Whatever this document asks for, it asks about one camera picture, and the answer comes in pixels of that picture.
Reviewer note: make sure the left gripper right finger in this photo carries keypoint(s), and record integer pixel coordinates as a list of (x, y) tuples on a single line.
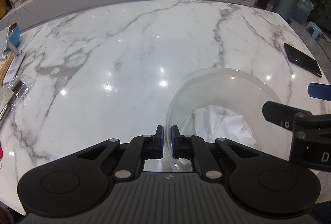
[(181, 145)]

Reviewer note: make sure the white phone stand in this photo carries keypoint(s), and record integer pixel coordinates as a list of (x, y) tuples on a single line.
[(7, 44)]

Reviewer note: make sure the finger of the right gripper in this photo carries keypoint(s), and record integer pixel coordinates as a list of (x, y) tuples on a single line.
[(279, 114), (319, 91)]

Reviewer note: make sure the light blue plastic stool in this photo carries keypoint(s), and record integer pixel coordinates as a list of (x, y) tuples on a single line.
[(315, 31)]

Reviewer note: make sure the clear plastic wrapped packet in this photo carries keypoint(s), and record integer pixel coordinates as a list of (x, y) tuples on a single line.
[(15, 91)]

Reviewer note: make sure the clear plastic bowl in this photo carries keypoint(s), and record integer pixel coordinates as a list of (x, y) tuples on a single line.
[(224, 104)]

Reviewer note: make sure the black smartphone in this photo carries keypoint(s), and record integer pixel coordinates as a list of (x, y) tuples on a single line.
[(302, 60)]

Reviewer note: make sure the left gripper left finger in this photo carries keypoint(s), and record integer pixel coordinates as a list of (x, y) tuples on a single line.
[(154, 144)]

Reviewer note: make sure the blue metal bowl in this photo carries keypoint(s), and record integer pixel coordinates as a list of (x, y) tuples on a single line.
[(14, 34)]

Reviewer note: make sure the grey trash bin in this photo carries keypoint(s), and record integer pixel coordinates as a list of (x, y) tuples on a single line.
[(285, 8)]

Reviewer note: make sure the wooden cutting board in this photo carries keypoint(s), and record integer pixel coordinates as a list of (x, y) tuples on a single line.
[(5, 64)]

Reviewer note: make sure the white paper towel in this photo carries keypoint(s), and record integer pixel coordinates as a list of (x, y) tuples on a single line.
[(214, 122)]

